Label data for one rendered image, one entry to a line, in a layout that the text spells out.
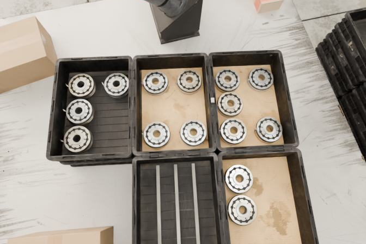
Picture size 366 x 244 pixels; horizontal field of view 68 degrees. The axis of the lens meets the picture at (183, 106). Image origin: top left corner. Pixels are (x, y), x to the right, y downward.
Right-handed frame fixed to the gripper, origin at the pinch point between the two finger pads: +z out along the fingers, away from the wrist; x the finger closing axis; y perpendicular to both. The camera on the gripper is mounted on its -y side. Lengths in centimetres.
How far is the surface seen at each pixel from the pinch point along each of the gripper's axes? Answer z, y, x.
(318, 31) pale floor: 87, -11, 74
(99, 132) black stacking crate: 4, 56, -92
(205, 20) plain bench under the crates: 17.1, 6.4, -34.1
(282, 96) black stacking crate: -2, 60, -19
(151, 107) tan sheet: 4, 51, -70
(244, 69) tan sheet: 4, 43, -27
